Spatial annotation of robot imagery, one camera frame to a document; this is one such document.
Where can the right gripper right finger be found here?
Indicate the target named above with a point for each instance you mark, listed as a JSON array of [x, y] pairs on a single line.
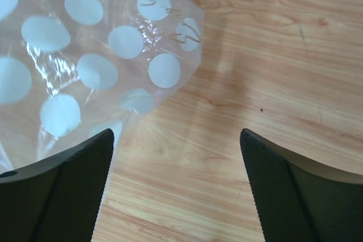
[[300, 199]]

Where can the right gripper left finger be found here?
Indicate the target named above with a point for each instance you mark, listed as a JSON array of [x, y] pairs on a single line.
[[57, 198]]

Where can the clear zip top bag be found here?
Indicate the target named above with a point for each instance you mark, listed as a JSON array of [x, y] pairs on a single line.
[[72, 68]]

